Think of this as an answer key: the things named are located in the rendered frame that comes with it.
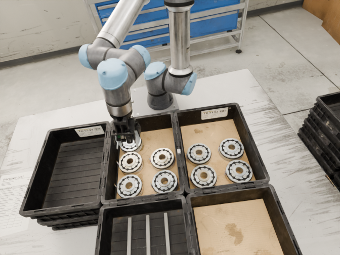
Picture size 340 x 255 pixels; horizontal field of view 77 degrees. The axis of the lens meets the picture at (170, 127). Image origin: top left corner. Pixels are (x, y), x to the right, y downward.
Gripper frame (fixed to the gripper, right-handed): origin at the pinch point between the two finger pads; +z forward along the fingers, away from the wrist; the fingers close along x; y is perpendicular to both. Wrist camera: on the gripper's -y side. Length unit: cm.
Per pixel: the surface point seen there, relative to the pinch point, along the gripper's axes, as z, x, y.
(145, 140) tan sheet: 16.4, 5.6, -12.4
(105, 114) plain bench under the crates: 33, -21, -48
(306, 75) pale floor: 76, 183, -135
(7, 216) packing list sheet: 38, -61, 10
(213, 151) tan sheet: 12.4, 35.7, -1.5
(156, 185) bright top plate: 13.1, 9.6, 12.4
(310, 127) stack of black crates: 47, 120, -38
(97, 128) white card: 12.2, -16.7, -18.1
